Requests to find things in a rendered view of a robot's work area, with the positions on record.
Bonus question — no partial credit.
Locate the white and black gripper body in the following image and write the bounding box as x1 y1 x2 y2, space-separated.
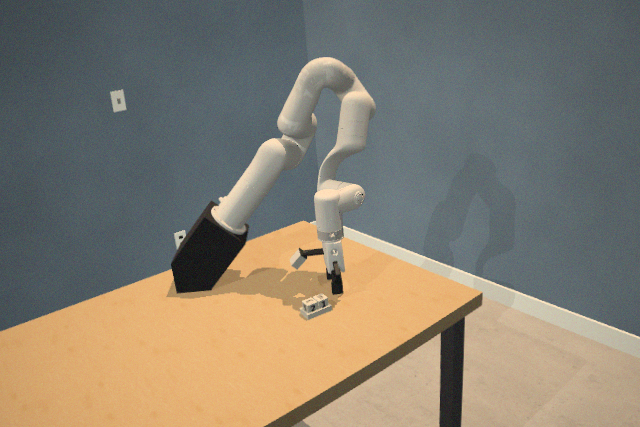
318 236 345 274

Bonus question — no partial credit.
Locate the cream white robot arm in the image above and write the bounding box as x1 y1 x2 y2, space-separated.
211 58 376 241

